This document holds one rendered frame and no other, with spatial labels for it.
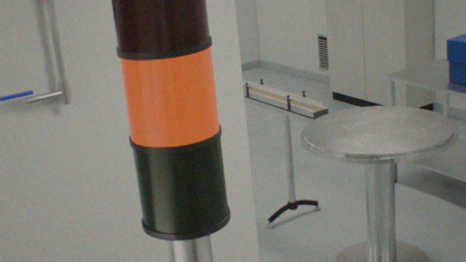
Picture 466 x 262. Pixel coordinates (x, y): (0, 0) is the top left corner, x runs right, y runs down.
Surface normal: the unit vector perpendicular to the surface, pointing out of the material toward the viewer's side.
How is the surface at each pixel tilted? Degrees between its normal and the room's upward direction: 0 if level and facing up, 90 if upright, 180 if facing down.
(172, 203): 90
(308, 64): 90
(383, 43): 90
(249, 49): 90
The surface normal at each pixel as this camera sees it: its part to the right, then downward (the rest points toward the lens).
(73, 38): 0.53, 0.22
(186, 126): 0.32, 0.26
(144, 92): -0.44, 0.32
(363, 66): -0.84, 0.25
